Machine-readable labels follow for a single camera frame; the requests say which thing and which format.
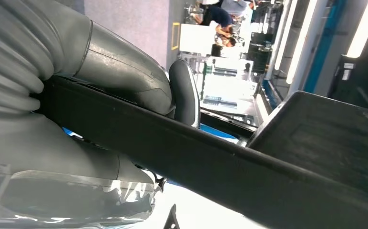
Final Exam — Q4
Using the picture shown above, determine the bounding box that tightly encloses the white counter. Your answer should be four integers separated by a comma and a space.
179, 23, 219, 55

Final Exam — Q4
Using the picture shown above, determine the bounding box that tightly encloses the person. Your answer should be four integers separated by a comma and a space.
220, 0, 255, 17
192, 4, 236, 39

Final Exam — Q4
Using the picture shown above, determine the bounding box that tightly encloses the white lab desk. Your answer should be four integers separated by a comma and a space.
200, 57, 261, 126

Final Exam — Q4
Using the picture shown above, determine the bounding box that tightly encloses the clear plastic film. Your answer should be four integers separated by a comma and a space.
0, 170, 166, 229

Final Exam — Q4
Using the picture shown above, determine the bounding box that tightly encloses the white light strip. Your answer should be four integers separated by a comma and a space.
274, 0, 298, 71
347, 0, 368, 59
286, 0, 318, 85

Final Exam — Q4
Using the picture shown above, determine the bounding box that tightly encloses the black equipment box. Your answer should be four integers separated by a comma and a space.
327, 55, 368, 114

